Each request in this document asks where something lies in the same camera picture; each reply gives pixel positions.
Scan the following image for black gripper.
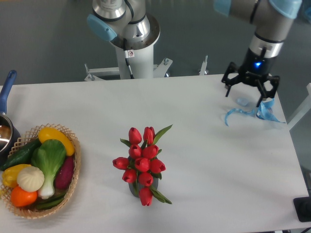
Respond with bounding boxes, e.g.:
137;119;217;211
221;47;280;107

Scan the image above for red tulip bouquet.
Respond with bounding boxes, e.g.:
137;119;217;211
113;125;172;206

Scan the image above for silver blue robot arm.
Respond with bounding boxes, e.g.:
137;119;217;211
213;0;302;102

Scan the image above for dark grey ribbed vase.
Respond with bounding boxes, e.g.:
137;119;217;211
128;178;159;198

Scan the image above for light blue cap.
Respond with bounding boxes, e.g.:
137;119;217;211
236;98;249;107

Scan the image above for blue ribbon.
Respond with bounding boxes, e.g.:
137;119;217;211
224;98;285;126

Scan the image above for black device at edge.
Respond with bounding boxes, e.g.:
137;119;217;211
293;197;311;222

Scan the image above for purple sweet potato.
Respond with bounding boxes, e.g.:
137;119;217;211
55;156;74;189

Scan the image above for green bok choy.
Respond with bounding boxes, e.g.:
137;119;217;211
31;139;66;200

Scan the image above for woven bamboo basket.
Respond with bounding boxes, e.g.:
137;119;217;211
0;123;81;219

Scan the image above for green cucumber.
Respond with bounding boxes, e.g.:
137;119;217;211
0;138;41;171

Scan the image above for white steamed bun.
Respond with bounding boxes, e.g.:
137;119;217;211
17;166;45;192

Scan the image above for green pea pods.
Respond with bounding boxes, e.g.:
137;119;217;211
35;192;66;211

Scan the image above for orange fruit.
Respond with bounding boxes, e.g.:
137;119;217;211
10;186;38;207

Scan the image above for yellow bell pepper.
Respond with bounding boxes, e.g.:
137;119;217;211
2;164;31;188

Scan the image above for white frame bar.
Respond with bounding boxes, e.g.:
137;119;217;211
287;83;311;130

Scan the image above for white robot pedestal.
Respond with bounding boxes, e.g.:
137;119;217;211
84;12;209;82

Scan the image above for blue handled saucepan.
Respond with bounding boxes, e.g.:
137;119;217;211
0;70;20;165

